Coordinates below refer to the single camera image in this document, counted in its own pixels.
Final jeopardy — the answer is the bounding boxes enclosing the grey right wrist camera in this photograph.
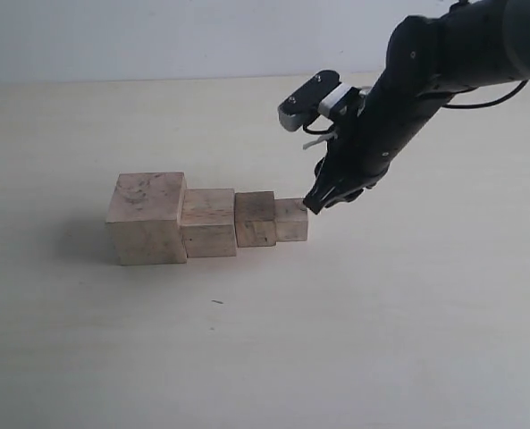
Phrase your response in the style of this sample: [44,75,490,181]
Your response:
[277,70,367,136]

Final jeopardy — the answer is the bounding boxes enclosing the smallest wooden cube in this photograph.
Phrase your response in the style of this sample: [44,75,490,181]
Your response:
[275,198,308,242]

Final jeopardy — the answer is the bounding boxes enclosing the second largest wooden cube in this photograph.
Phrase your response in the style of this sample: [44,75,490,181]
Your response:
[181,189,237,258]

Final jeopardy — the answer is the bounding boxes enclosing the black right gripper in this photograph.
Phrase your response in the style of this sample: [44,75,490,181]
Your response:
[304,81,455,214]

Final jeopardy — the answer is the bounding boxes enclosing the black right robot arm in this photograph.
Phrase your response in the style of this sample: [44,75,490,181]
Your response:
[304,1,530,214]

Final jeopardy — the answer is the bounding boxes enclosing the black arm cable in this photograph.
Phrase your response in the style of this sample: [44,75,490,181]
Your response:
[442,78,530,111]

